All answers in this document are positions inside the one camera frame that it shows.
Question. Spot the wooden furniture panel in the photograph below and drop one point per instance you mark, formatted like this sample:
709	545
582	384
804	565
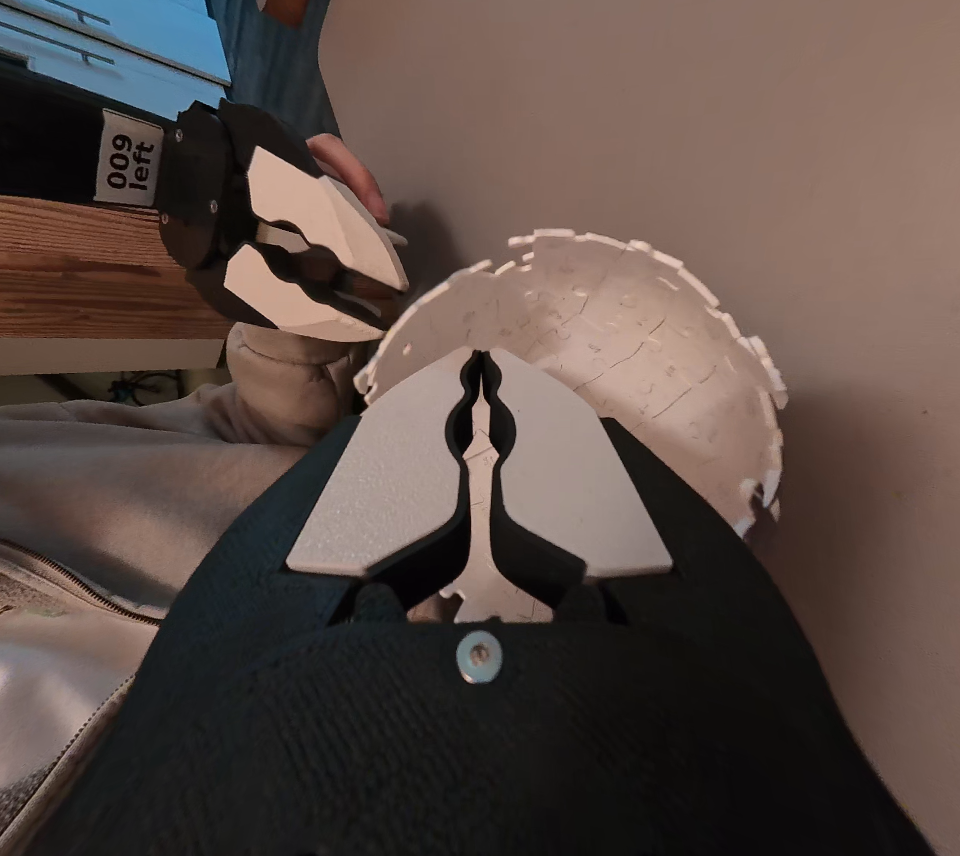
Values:
90	264

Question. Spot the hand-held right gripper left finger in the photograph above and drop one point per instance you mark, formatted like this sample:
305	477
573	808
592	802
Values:
375	496

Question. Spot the colourful cartoon puzzle ball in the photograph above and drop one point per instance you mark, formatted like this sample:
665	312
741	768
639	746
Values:
637	346

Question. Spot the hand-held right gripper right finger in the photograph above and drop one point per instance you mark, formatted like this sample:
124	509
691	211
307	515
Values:
577	496

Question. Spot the person's left hand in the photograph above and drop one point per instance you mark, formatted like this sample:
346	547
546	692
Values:
349	178

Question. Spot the person's beige zip jacket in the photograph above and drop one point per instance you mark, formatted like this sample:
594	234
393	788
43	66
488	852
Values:
112	511

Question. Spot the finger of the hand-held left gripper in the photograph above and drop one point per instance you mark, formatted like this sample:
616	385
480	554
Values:
285	301
315	211

